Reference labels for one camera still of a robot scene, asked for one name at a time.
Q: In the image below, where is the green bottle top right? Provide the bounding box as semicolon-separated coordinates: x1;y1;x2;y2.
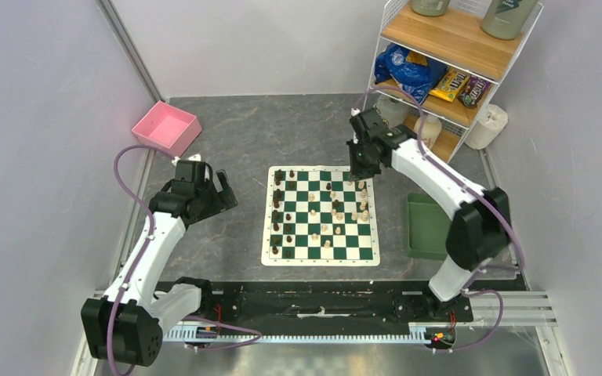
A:
481;0;539;40

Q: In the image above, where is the cream soap bottle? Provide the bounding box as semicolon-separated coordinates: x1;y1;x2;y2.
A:
413;114;442;150

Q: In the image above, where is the green white chess mat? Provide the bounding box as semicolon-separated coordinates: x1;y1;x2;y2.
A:
260;165;380;267

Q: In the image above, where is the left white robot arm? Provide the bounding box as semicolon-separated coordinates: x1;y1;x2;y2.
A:
81;160;238;367

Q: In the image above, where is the green bottle top left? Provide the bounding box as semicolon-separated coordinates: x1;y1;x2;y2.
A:
410;0;450;17

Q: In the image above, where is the blue snack bag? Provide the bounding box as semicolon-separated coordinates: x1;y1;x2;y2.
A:
373;43;448;104

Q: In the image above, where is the white wire wooden shelf rack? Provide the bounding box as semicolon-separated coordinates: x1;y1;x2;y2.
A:
368;1;542;162

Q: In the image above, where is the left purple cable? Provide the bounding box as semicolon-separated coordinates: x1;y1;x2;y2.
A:
106;145;263;376

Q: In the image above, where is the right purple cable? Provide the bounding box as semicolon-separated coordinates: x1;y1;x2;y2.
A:
351;85;525;354

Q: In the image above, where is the green plastic tray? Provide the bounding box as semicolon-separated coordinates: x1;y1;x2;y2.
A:
404;193;452;261

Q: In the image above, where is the purple cable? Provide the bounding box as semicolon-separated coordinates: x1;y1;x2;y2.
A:
351;85;525;354
106;145;263;376

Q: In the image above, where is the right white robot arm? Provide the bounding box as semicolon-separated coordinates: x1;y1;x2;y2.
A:
347;109;513;320

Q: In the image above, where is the green bottle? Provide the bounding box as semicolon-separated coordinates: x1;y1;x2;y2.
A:
410;0;450;17
481;0;539;40

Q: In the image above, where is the grey jar with lettering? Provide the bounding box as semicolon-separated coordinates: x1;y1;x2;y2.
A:
374;95;409;128

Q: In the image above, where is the brown candy bag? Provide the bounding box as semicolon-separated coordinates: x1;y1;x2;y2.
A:
458;76;492;109

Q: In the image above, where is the dark chess rook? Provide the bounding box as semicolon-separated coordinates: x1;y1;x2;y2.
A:
274;170;285;182

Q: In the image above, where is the yellow candy bag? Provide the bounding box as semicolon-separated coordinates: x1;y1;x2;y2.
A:
429;67;471;103

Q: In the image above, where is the pink plastic bin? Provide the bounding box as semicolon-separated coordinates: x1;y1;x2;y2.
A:
131;101;202;157

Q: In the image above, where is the white paper towel roll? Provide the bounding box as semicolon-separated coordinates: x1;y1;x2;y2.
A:
465;104;509;150

